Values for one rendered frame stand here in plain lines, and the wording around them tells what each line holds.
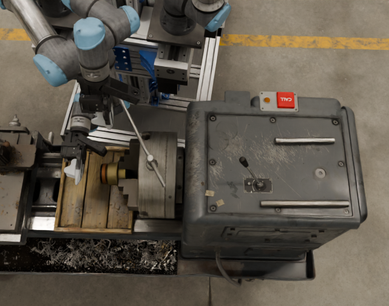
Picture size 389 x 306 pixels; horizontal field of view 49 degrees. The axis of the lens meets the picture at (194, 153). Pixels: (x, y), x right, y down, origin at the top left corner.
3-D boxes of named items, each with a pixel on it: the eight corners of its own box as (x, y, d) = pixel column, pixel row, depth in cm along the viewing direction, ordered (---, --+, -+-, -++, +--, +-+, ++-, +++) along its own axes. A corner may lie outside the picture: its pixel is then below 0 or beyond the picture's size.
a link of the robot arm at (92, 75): (110, 53, 116) (105, 72, 110) (111, 66, 119) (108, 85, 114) (82, 51, 115) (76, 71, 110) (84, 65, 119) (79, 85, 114)
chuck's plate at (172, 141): (177, 145, 177) (177, 119, 147) (175, 222, 169) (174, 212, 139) (169, 145, 177) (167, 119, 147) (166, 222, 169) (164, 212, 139)
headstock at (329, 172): (320, 139, 189) (354, 95, 153) (331, 249, 172) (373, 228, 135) (184, 135, 188) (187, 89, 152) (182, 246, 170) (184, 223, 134)
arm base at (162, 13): (162, 2, 177) (162, -15, 168) (199, 8, 177) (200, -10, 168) (156, 32, 171) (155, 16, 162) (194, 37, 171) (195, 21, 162)
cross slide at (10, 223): (35, 130, 179) (32, 125, 175) (18, 233, 163) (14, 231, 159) (-6, 129, 179) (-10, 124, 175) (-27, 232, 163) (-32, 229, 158)
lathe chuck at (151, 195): (169, 145, 177) (167, 119, 147) (166, 222, 169) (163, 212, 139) (147, 144, 177) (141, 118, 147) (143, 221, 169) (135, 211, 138)
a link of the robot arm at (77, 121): (92, 125, 169) (88, 116, 161) (91, 136, 167) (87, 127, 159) (73, 124, 168) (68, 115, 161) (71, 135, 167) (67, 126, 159)
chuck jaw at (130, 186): (149, 178, 154) (147, 209, 148) (150, 184, 158) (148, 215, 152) (118, 178, 154) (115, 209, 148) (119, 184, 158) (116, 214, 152)
